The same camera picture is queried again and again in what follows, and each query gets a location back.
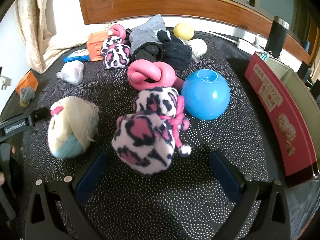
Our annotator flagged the wooden window frame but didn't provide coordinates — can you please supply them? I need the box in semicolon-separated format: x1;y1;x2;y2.
80;0;319;63

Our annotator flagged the cream and blue plush ball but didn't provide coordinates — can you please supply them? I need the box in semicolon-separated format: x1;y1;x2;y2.
48;96;99;159

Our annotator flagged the blue plastic ball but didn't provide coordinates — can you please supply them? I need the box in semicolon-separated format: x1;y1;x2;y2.
181;69;231;121

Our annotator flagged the pink leopard plush toy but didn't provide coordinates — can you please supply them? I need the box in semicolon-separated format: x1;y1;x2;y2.
112;87;191;176

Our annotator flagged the black fuzzy sock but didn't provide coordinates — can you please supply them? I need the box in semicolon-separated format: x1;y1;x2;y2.
157;30;193;70

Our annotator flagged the red storage box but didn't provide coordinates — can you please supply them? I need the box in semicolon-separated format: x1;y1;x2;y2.
245;53;319;187

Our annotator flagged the small pink knotted tube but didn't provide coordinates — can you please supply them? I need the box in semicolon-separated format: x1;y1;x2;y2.
107;24;126;40

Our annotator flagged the pink knotted foam tube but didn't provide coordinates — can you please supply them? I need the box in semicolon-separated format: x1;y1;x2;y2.
127;59;184;91

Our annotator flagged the beige curtain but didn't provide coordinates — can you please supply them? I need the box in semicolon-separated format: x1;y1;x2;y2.
12;0;111;74

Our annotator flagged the grey knit sock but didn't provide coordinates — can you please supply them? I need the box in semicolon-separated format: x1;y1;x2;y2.
129;14;167;57

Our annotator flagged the white roll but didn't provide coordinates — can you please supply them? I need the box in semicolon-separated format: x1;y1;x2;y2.
185;38;207;57

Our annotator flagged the yellow ball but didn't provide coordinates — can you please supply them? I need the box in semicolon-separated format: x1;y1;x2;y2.
174;23;194;41

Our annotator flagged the orange rubber cube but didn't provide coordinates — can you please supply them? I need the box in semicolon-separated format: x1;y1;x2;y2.
86;30;109;62

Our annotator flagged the black thermos bottle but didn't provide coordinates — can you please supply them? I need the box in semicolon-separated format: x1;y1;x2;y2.
265;16;290;59

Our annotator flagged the black patterned table cloth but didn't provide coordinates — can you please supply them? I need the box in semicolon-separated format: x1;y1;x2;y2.
0;28;320;240

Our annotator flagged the white plastic bundle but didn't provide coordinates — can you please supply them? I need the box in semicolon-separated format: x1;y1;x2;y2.
56;60;84;85

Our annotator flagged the blue snack packet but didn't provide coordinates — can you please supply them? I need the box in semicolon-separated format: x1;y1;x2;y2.
63;49;91;62

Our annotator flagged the white power strip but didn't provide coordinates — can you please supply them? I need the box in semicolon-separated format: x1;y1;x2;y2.
236;38;264;55

